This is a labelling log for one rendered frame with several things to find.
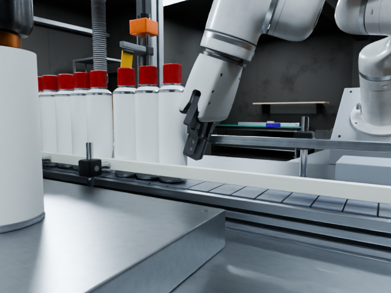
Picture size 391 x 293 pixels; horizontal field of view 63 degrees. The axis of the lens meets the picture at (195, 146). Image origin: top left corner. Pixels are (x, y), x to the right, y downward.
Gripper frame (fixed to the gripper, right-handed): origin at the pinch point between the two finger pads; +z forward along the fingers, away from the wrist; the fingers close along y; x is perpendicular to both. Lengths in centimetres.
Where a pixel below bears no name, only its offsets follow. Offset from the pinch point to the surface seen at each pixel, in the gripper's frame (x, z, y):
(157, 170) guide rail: -3.4, 5.5, 4.2
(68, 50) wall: -447, 49, -321
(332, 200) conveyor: 23.0, -1.6, -0.3
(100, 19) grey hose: -39.2, -15.2, -9.3
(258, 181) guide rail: 13.4, -0.7, 4.2
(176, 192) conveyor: 2.1, 6.6, 5.5
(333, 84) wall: -95, -36, -720
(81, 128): -25.6, 6.6, 2.0
